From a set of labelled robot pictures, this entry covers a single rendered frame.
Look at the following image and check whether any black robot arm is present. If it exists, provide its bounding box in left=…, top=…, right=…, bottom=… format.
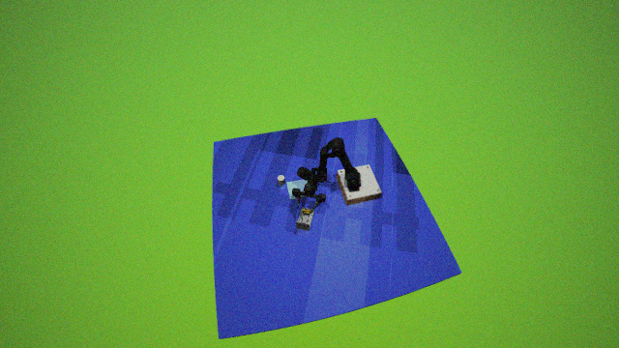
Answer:
left=297, top=137, right=361, bottom=193

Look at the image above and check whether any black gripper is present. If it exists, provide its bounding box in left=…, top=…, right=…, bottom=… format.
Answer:
left=292, top=182, right=326, bottom=211

